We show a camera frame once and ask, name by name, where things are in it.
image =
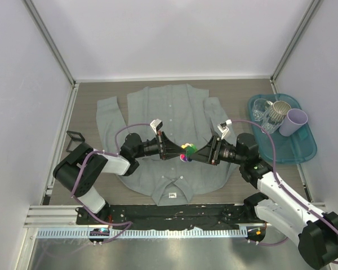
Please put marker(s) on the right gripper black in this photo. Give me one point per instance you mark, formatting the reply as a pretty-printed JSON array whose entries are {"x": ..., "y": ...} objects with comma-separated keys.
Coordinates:
[{"x": 210, "y": 152}]

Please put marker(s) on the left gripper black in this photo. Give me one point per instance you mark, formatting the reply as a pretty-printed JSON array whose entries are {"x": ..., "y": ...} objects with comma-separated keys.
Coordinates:
[{"x": 169, "y": 149}]

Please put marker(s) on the colourful pompom flower brooch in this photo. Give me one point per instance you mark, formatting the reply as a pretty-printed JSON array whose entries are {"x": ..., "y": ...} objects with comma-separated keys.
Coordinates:
[{"x": 189, "y": 149}]

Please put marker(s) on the grey button-up shirt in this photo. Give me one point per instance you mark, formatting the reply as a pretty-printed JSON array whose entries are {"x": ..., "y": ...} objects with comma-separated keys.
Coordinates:
[{"x": 189, "y": 115}]

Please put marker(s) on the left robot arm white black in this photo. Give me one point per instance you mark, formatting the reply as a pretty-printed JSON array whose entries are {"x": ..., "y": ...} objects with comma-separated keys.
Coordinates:
[{"x": 80, "y": 169}]

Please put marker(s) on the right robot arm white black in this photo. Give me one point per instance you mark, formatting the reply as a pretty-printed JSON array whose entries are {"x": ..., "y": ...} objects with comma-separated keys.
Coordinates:
[{"x": 313, "y": 231}]

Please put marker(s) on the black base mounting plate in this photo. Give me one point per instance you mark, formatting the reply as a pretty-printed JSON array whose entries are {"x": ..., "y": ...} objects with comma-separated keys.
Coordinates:
[{"x": 181, "y": 217}]

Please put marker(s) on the clear glass cup rear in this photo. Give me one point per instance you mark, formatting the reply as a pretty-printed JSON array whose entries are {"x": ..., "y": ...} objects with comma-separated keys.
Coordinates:
[{"x": 259, "y": 108}]

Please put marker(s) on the clear glass cup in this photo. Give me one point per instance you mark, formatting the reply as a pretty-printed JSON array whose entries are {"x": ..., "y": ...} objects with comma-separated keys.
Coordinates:
[
  {"x": 272, "y": 121},
  {"x": 259, "y": 108}
]

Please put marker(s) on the clear glass cup front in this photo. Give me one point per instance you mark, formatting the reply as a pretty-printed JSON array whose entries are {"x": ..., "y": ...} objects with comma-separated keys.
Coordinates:
[{"x": 272, "y": 121}]

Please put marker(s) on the metal cup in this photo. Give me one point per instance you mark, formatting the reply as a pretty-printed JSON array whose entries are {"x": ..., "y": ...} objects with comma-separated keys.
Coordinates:
[{"x": 278, "y": 110}]

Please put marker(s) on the teal plastic tray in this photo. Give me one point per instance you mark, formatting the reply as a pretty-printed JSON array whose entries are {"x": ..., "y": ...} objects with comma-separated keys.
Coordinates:
[{"x": 295, "y": 149}]

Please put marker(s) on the lilac plastic cup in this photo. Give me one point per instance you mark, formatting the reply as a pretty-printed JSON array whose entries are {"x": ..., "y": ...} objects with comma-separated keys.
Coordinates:
[{"x": 293, "y": 121}]

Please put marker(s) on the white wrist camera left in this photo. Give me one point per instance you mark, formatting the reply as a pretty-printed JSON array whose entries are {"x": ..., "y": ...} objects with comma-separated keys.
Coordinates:
[{"x": 156, "y": 125}]

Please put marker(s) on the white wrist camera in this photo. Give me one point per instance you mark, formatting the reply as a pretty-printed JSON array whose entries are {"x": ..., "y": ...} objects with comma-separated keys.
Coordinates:
[
  {"x": 224, "y": 129},
  {"x": 156, "y": 125}
]

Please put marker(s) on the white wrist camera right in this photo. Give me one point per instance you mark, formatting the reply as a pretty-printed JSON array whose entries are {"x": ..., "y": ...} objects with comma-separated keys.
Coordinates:
[{"x": 224, "y": 129}]

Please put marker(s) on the slotted cable duct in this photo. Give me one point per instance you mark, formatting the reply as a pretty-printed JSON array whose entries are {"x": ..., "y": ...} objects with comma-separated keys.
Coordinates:
[{"x": 96, "y": 233}]

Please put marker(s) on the small black frame stand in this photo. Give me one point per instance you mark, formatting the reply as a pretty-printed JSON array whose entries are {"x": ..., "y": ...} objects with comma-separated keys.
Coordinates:
[{"x": 75, "y": 137}]

